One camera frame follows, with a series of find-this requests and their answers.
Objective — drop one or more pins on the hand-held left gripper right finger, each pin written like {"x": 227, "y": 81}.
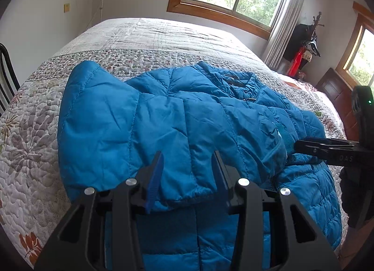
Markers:
{"x": 220, "y": 171}

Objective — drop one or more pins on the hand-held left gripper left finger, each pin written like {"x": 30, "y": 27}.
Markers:
{"x": 156, "y": 171}

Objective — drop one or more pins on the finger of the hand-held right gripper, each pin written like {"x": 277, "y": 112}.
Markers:
{"x": 312, "y": 149}
{"x": 336, "y": 141}

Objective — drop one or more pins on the blue puffer jacket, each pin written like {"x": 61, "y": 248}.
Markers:
{"x": 175, "y": 119}

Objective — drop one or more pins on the person's right hand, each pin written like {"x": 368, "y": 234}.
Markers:
{"x": 356, "y": 198}

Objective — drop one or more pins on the dark wooden headboard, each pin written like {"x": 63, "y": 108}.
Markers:
{"x": 336, "y": 89}

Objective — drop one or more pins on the pink patterned pillow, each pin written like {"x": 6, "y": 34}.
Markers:
{"x": 304, "y": 85}

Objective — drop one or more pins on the red hanging garment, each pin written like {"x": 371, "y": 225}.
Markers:
{"x": 296, "y": 60}

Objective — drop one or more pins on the black hanging garment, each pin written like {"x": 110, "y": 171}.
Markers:
{"x": 298, "y": 40}

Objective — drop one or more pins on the wooden coat rack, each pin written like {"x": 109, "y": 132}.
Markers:
{"x": 317, "y": 19}

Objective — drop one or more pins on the floral quilted bedspread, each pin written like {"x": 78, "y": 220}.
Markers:
{"x": 35, "y": 142}

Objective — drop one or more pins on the grey pleated curtain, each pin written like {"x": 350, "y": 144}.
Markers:
{"x": 285, "y": 25}

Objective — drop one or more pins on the black metal chair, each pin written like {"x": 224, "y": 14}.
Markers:
{"x": 8, "y": 78}

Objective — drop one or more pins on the small wooden frame window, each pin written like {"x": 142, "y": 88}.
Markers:
{"x": 359, "y": 51}

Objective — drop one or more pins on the yellow wall outlet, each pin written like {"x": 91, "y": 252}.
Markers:
{"x": 67, "y": 7}

